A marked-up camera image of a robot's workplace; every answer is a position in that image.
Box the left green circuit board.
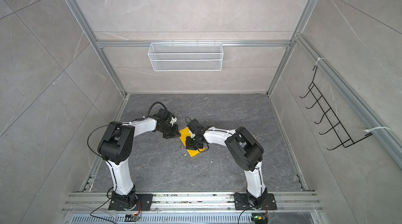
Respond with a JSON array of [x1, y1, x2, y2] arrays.
[[125, 214, 141, 222]]

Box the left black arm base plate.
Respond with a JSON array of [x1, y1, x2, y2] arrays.
[[108, 192, 153, 211]]

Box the right green circuit board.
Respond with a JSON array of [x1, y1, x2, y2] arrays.
[[251, 214, 269, 224]]

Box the white wire mesh basket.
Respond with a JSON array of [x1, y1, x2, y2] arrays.
[[148, 42, 224, 72]]

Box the yellow square paper sheet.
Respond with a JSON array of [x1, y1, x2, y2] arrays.
[[179, 127, 205, 157]]

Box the aluminium front rail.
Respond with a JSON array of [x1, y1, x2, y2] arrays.
[[61, 192, 323, 213]]

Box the aluminium corner frame post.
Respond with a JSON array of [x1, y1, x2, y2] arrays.
[[65, 0, 127, 97]]

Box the black wire hook rack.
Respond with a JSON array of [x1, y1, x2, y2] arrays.
[[299, 66, 373, 151]]

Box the green circuit board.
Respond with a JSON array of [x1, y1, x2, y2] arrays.
[[125, 214, 141, 222], [251, 214, 269, 224]]

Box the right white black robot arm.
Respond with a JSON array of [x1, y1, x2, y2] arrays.
[[180, 126, 268, 207]]

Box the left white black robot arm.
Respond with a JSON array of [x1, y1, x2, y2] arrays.
[[97, 108, 181, 209]]

